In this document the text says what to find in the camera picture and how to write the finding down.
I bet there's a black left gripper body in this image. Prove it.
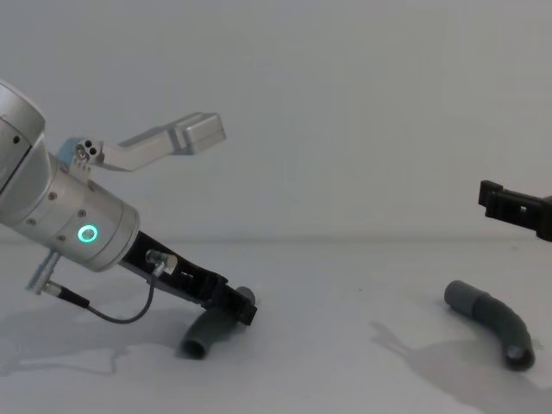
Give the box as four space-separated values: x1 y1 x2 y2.
121 230 229 310

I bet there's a white table cloth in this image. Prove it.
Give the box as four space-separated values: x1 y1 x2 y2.
0 235 552 414

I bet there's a thin dark gripper cable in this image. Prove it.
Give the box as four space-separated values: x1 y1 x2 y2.
25 248 178 324

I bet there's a short grey pipe elbow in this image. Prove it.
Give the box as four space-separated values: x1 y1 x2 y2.
179 285 256 360

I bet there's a white curtain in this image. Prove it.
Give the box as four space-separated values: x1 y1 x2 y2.
0 0 552 242

